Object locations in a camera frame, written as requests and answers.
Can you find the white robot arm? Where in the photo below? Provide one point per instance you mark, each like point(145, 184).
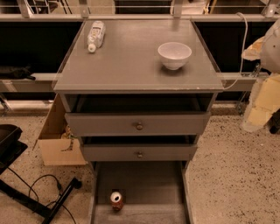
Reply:
point(264, 99)

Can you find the grey metal rail shelf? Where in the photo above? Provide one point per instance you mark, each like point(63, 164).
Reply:
point(45, 82)

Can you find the red coke can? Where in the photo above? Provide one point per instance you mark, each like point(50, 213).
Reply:
point(116, 201)

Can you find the black chair base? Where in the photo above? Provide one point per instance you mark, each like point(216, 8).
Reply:
point(10, 149)

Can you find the clear plastic bottle white cap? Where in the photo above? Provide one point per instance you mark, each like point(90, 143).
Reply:
point(95, 36)

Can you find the white ceramic bowl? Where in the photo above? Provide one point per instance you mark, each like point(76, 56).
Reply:
point(174, 55)

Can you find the black cloth on shelf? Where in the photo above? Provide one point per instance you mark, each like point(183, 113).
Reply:
point(16, 72)

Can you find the grey bottom drawer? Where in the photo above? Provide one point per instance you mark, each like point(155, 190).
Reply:
point(153, 193)

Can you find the grey middle drawer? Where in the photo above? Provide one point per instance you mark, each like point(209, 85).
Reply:
point(139, 152)

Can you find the grey top drawer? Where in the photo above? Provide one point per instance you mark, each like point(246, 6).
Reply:
point(105, 125)

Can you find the grey drawer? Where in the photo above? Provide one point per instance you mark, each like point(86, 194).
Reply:
point(153, 193)
point(105, 125)
point(139, 152)

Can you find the grey drawer cabinet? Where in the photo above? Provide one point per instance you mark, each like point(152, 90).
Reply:
point(126, 76)

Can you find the brown cardboard box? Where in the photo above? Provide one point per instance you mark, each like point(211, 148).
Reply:
point(57, 144)

